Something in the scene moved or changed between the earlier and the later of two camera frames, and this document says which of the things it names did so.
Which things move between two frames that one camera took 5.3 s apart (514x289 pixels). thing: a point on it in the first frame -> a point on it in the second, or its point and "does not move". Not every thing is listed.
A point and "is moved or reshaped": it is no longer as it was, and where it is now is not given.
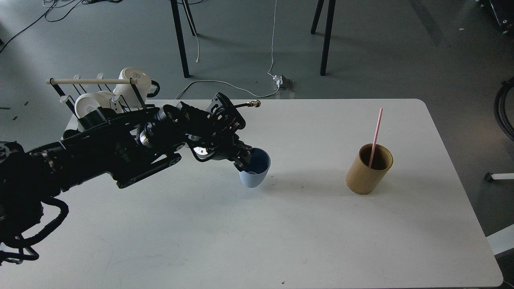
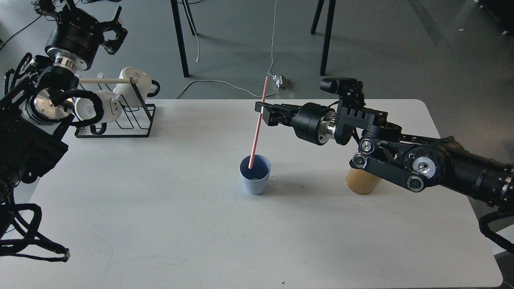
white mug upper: [128, 95] does not move
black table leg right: [325, 48] does not move
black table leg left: [175, 8] does not move
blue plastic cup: [254, 176] is moved or reshaped
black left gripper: [209, 133] -> [76, 38]
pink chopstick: [376, 137] is moved or reshaped
